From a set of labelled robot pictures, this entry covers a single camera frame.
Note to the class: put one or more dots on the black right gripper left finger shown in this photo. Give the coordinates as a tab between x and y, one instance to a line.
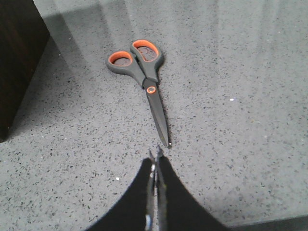
134	211

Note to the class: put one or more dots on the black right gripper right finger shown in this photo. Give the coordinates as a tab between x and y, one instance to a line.
177	208

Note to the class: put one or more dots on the grey orange scissors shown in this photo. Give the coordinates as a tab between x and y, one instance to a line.
142	63

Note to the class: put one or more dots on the dark wooden drawer cabinet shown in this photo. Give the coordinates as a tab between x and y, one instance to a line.
23	38

